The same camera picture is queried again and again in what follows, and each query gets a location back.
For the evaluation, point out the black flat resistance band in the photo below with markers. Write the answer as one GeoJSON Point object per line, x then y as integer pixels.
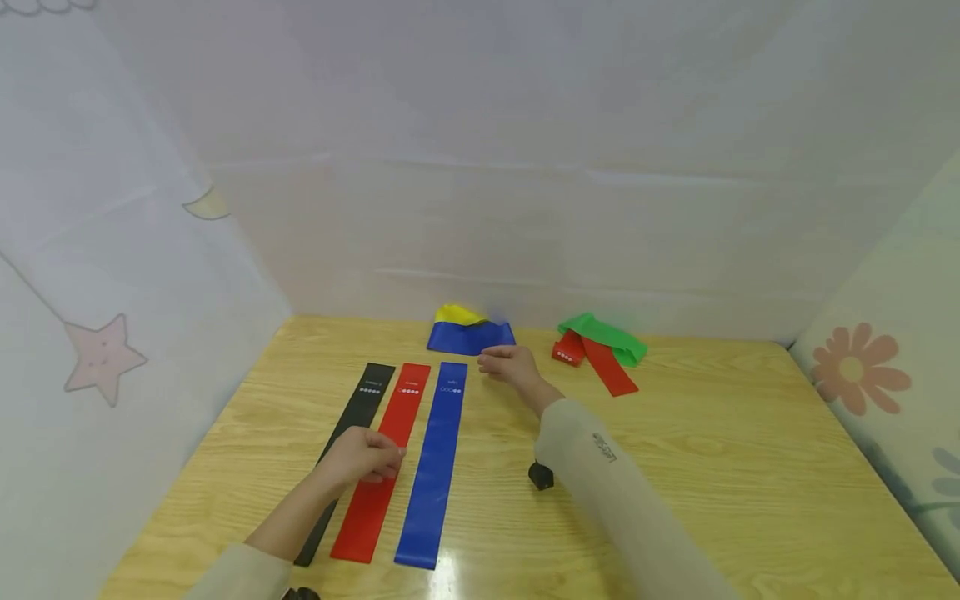
{"type": "Point", "coordinates": [361, 405]}

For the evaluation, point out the green resistance band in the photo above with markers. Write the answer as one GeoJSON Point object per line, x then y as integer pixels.
{"type": "Point", "coordinates": [609, 335]}

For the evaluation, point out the person's left fingers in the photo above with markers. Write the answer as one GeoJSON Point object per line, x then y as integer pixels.
{"type": "Point", "coordinates": [390, 460]}

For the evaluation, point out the person's left forearm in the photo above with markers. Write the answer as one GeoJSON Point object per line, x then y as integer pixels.
{"type": "Point", "coordinates": [281, 529]}

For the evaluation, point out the person's left hand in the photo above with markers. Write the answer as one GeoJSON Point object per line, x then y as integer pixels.
{"type": "Point", "coordinates": [358, 458]}

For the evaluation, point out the person's right hand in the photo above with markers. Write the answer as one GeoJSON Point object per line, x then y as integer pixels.
{"type": "Point", "coordinates": [519, 372]}

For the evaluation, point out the folded blue resistance band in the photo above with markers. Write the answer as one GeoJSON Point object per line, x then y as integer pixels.
{"type": "Point", "coordinates": [469, 338]}

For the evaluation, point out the red flat resistance band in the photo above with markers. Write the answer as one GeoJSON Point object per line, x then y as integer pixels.
{"type": "Point", "coordinates": [406, 408]}

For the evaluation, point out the blue flat resistance band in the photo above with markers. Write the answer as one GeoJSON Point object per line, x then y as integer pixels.
{"type": "Point", "coordinates": [440, 450]}

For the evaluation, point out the person's right fingers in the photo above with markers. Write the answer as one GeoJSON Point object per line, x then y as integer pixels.
{"type": "Point", "coordinates": [493, 362]}

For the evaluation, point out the folded red resistance band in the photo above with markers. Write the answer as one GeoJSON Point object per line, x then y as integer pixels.
{"type": "Point", "coordinates": [609, 371]}

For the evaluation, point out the person's right forearm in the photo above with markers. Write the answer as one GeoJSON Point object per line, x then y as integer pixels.
{"type": "Point", "coordinates": [622, 508]}

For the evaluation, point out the black wrist band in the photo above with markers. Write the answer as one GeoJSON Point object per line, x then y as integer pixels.
{"type": "Point", "coordinates": [301, 594]}
{"type": "Point", "coordinates": [541, 476]}

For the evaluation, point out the yellow resistance band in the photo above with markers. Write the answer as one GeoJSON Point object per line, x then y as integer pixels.
{"type": "Point", "coordinates": [456, 314]}

